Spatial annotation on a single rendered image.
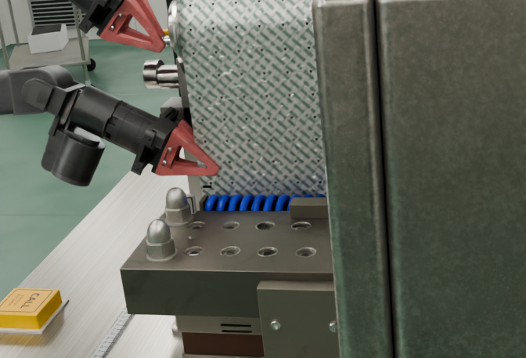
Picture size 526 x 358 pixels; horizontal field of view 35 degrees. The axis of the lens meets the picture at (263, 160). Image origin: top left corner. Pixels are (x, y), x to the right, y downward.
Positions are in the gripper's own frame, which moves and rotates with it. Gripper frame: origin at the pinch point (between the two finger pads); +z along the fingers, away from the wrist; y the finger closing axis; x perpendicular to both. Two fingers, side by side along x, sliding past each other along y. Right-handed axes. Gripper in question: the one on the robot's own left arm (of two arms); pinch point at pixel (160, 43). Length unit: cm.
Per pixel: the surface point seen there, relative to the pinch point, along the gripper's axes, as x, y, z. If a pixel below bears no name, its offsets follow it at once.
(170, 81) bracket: -4.8, -3.2, 3.8
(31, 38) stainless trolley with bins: -234, -428, -112
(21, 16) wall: -292, -560, -160
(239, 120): 0.6, 5.4, 14.3
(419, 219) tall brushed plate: 38, 89, 14
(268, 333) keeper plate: -7.7, 27.7, 30.3
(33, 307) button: -34.2, 16.3, 7.9
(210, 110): -0.8, 5.2, 10.6
